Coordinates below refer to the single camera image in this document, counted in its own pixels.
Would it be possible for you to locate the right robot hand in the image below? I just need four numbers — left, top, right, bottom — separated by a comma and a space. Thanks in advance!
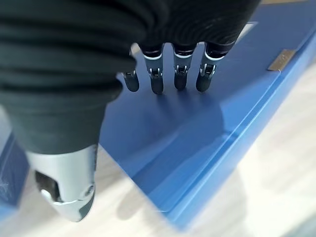
0, 0, 262, 223

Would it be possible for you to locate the blue file folder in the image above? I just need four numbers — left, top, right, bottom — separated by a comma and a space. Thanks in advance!
98, 0, 316, 232

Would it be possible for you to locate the blue box file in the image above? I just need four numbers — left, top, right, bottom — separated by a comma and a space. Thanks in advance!
0, 129, 31, 207

